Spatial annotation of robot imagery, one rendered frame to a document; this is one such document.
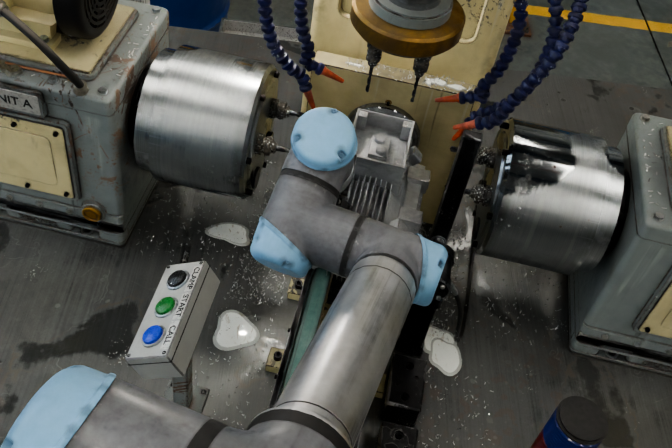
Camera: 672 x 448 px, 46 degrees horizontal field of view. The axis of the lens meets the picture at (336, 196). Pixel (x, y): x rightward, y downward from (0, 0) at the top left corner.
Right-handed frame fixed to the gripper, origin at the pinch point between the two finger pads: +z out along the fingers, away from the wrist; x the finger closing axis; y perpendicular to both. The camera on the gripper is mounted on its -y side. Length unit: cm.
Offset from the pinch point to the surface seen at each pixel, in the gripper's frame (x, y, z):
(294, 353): -0.5, -20.8, 7.5
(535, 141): -31.3, 21.8, 3.4
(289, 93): 18, 40, 56
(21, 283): 51, -19, 22
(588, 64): -89, 143, 207
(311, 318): -1.7, -14.5, 11.1
